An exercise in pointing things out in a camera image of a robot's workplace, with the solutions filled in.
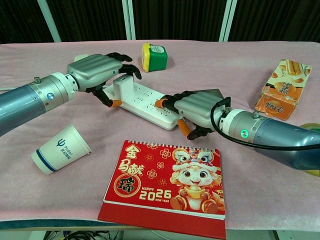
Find white blue paper cup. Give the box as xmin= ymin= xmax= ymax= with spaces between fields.
xmin=30 ymin=124 xmax=93 ymax=176

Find cream pink rectangular case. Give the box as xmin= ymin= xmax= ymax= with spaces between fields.
xmin=73 ymin=53 xmax=90 ymax=64

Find white power strip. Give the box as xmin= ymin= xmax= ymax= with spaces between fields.
xmin=102 ymin=83 xmax=185 ymax=131

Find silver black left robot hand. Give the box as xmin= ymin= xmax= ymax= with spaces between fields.
xmin=66 ymin=51 xmax=143 ymax=108

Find yellow clear tape roll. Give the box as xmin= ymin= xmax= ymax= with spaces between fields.
xmin=298 ymin=122 xmax=320 ymax=178

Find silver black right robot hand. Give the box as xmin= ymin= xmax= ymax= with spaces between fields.
xmin=154 ymin=90 xmax=226 ymax=141

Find pink table cloth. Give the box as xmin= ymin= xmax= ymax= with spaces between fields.
xmin=0 ymin=39 xmax=320 ymax=230

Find white plug adapter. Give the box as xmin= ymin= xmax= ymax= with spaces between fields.
xmin=112 ymin=76 xmax=135 ymax=103

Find green yellow plastic container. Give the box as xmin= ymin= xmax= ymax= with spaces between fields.
xmin=141 ymin=42 xmax=169 ymax=73

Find tangled cables under table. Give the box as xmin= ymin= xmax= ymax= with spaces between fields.
xmin=46 ymin=230 xmax=122 ymax=240

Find black curtain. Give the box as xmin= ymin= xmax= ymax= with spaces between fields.
xmin=0 ymin=0 xmax=320 ymax=45

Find white frame post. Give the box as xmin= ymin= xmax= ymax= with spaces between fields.
xmin=36 ymin=0 xmax=62 ymax=43
xmin=218 ymin=0 xmax=241 ymax=43
xmin=121 ymin=0 xmax=137 ymax=41

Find red 2026 desk calendar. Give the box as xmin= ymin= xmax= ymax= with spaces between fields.
xmin=97 ymin=139 xmax=227 ymax=240

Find silver digital kitchen scale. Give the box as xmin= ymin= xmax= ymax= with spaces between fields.
xmin=197 ymin=87 xmax=227 ymax=101

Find orange snack box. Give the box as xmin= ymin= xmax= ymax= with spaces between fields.
xmin=254 ymin=58 xmax=314 ymax=122

